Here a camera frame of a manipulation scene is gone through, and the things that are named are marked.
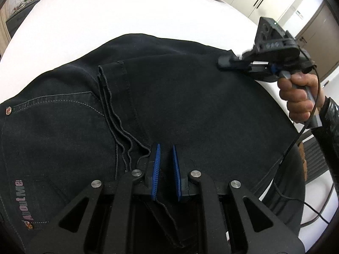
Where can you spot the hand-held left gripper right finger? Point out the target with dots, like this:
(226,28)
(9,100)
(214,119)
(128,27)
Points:
(177,172)

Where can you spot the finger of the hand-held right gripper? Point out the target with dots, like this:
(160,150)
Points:
(230,62)

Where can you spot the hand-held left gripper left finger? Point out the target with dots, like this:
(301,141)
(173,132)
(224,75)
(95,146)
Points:
(155,172)

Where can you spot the black pants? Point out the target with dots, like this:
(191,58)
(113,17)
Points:
(185,105)

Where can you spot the person's right forearm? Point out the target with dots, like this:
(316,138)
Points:
(328,143)

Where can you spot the person's right hand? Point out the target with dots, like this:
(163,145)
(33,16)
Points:
(296,98)

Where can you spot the brown door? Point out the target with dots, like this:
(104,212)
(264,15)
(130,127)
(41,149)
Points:
(320,39)

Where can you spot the white wardrobe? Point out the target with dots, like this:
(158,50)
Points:
(262,0)

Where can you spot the bed with grey headboard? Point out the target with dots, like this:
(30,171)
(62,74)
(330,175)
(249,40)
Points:
(132,13)

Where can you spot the grey nightstand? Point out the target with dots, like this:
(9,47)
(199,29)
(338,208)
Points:
(18,21)

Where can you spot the beige curtain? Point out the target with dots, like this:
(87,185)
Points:
(4,34)

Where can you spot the wall light switch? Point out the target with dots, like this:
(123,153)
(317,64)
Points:
(299,14)

